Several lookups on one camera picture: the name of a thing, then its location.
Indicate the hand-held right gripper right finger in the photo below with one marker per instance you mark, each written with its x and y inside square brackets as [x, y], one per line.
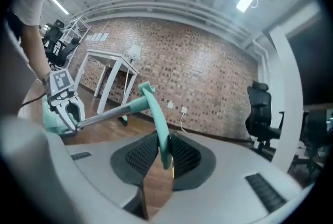
[234, 178]

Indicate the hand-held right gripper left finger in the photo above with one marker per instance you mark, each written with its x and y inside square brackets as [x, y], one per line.
[104, 165]

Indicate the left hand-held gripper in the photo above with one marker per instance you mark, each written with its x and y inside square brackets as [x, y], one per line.
[61, 81]

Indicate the person's left forearm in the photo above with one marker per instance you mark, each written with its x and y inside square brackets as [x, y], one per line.
[35, 51]

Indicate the teal broom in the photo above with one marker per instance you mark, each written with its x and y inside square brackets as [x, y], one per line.
[124, 119]

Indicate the white square table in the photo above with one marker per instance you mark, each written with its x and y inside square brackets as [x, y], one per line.
[112, 58]

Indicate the black high-back office chair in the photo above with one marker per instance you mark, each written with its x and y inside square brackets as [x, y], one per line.
[260, 111]

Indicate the white paper sheet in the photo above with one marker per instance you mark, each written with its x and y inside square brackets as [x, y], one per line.
[104, 36]
[98, 37]

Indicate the white metal shelf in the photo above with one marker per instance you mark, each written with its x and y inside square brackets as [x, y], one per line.
[76, 28]

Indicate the white wall outlet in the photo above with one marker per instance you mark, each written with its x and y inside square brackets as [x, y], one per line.
[170, 105]
[184, 110]

